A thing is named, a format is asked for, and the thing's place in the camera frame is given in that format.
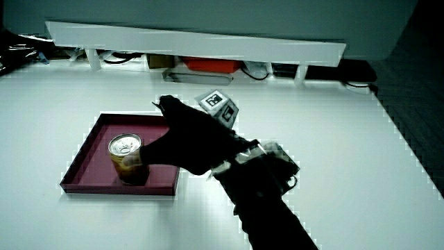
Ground black power strip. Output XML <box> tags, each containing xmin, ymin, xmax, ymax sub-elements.
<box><xmin>271</xmin><ymin>58</ymin><xmax>378</xmax><ymax>84</ymax></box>

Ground grey flat device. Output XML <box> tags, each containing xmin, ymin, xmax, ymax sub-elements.
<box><xmin>162</xmin><ymin>67</ymin><xmax>234</xmax><ymax>87</ymax></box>

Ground black shiny bag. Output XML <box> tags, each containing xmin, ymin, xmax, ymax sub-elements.
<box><xmin>0</xmin><ymin>28</ymin><xmax>55</xmax><ymax>77</ymax></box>

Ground orange box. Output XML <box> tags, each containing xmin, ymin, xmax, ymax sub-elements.
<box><xmin>181</xmin><ymin>56</ymin><xmax>244</xmax><ymax>74</ymax></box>

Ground person's right hand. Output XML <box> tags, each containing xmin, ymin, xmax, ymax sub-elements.
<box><xmin>122</xmin><ymin>89</ymin><xmax>260</xmax><ymax>176</ymax></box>

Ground person's right forearm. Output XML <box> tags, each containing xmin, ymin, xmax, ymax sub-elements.
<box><xmin>212</xmin><ymin>140</ymin><xmax>320</xmax><ymax>250</ymax></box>

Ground brown cardboard box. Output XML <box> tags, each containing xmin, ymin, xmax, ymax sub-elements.
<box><xmin>146</xmin><ymin>53</ymin><xmax>176</xmax><ymax>69</ymax></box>

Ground gold red bull can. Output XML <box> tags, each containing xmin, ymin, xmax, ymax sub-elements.
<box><xmin>108</xmin><ymin>133</ymin><xmax>151</xmax><ymax>186</ymax></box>

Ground white desk riser shelf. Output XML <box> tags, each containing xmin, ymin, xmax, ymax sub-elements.
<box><xmin>44</xmin><ymin>20</ymin><xmax>347</xmax><ymax>88</ymax></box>

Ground black cable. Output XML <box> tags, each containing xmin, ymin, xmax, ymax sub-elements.
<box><xmin>102</xmin><ymin>51</ymin><xmax>144</xmax><ymax>65</ymax></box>
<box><xmin>240</xmin><ymin>66</ymin><xmax>270</xmax><ymax>81</ymax></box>
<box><xmin>341</xmin><ymin>80</ymin><xmax>379</xmax><ymax>95</ymax></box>

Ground dark red square plate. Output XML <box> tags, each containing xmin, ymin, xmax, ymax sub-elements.
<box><xmin>59</xmin><ymin>112</ymin><xmax>181</xmax><ymax>197</ymax></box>

